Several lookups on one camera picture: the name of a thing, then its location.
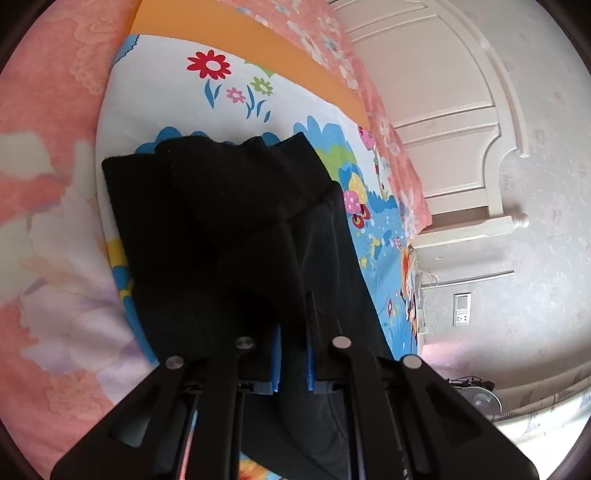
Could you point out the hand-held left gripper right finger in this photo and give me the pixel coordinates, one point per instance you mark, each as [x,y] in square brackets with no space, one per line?
[310,364]

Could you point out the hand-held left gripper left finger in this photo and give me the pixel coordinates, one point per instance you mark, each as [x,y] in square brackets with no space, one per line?
[275,364]

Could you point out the black pants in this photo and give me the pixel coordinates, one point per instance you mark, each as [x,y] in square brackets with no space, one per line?
[221,240]

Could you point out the round grey fan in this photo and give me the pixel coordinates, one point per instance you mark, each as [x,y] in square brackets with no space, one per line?
[482,401]

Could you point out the pale patterned cloth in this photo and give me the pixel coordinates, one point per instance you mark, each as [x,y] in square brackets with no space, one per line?
[540,420]

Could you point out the cartoon printed blanket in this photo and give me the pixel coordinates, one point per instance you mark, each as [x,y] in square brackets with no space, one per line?
[194,92]

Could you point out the pink floral bedsheet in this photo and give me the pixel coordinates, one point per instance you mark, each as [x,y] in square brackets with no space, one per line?
[51,184]

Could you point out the white wooden headboard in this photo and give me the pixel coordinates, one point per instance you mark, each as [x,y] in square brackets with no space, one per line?
[429,92]

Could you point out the white wall socket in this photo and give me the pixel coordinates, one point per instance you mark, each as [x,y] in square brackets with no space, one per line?
[462,309]

